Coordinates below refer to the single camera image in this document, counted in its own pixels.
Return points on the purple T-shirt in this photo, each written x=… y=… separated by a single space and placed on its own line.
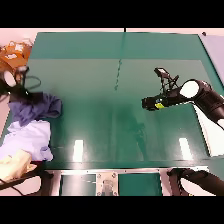
x=36 y=108

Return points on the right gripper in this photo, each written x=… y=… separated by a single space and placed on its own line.
x=154 y=102

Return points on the cream garment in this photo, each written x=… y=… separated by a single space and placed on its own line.
x=13 y=165

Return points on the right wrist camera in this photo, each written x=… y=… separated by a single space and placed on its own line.
x=165 y=77

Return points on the lavender garment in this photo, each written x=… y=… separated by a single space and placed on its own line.
x=28 y=138

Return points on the silver frame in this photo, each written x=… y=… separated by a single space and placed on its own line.
x=106 y=183

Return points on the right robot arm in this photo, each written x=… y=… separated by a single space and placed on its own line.
x=206 y=96

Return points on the brown paper bag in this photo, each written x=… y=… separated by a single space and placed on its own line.
x=13 y=55

